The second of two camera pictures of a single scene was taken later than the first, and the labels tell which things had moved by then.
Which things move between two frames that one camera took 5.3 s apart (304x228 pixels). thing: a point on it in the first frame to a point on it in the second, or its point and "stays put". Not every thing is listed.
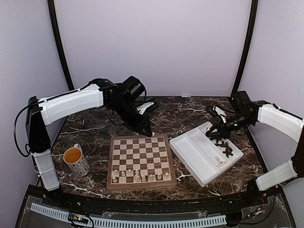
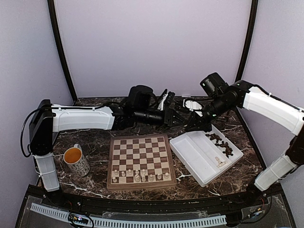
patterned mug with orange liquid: x=77 y=163 stays put
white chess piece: x=151 y=177 stays put
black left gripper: x=146 y=123 to x=169 y=117
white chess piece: x=143 y=179 stays put
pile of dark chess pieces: x=228 y=149 stays put
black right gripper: x=223 y=132 to x=195 y=120
